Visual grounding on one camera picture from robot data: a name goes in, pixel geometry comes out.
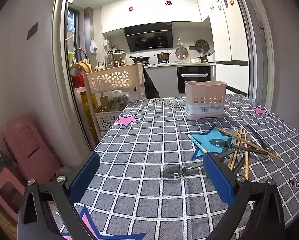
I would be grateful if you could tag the black built-in oven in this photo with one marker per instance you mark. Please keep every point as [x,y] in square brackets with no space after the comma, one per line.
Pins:
[192,73]

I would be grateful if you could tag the brown cooking pot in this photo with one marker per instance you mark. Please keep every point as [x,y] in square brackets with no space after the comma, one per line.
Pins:
[163,57]

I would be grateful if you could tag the black hanging bag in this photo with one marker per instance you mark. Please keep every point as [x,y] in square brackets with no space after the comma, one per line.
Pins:
[150,89]

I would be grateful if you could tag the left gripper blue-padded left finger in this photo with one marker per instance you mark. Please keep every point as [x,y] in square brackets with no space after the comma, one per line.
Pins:
[35,218]

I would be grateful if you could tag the pink utensil holder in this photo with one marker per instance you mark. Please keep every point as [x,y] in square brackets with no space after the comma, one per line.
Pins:
[204,99]

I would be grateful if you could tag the wooden chopstick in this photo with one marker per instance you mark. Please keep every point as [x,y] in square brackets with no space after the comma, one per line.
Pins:
[246,157]
[247,142]
[236,143]

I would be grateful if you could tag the teal spoon black handle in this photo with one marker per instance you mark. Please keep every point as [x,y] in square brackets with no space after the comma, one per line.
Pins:
[222,143]

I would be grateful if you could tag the black fork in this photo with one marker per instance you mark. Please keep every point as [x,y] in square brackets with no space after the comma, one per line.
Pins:
[259,139]

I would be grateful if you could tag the beige plastic storage cart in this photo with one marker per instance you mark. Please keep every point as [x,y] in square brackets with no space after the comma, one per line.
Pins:
[109,91]

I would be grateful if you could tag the pink plastic stool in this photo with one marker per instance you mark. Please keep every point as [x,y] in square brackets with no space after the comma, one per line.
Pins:
[29,157]

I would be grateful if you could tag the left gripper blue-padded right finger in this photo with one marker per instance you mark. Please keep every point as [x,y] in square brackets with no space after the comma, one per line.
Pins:
[266,220]

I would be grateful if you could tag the grey checked tablecloth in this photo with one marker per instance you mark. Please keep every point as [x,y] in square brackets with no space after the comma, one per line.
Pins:
[150,184]

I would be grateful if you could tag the black table knife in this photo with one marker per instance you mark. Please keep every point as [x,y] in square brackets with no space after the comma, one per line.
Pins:
[226,150]

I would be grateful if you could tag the blue patterned chopstick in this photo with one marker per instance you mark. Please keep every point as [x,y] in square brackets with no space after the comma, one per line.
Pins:
[196,143]

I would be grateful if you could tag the kitchen faucet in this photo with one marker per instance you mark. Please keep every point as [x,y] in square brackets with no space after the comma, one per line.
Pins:
[79,54]

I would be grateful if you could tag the white refrigerator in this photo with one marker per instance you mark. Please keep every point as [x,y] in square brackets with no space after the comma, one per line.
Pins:
[230,43]

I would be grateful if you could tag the black wok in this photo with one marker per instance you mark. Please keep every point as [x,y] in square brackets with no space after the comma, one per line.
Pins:
[140,59]

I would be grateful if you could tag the metal spoon black handle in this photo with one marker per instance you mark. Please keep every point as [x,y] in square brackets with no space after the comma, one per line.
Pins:
[177,171]

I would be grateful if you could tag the black range hood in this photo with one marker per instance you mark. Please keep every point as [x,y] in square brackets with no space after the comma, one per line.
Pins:
[149,36]

